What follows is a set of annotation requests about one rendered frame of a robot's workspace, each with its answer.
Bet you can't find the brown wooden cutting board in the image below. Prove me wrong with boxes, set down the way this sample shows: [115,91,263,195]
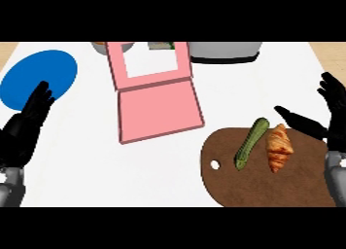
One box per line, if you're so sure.
[199,126,338,208]

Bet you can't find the green squash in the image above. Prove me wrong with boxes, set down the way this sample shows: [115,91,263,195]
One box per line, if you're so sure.
[233,117,272,172]

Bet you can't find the golden brown croissant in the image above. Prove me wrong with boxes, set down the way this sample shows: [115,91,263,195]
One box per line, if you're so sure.
[266,123,295,174]

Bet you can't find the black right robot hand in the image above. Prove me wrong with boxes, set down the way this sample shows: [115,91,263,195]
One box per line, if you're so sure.
[272,71,346,156]

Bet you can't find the small green patterned packet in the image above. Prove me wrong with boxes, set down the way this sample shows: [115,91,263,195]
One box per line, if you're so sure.
[148,42,176,52]

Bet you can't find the blue oval plate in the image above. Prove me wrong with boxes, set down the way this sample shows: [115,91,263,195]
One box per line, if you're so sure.
[0,49,78,112]

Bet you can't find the grey round pot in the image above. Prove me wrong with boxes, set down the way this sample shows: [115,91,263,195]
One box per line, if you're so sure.
[90,42,134,56]

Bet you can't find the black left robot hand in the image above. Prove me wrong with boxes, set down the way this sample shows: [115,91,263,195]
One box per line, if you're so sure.
[0,80,57,172]

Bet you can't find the grey appliance with black band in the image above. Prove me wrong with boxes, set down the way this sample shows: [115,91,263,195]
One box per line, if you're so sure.
[186,42,264,65]

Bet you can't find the pink open cardboard box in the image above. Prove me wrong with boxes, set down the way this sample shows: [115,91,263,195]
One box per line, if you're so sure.
[105,42,207,145]

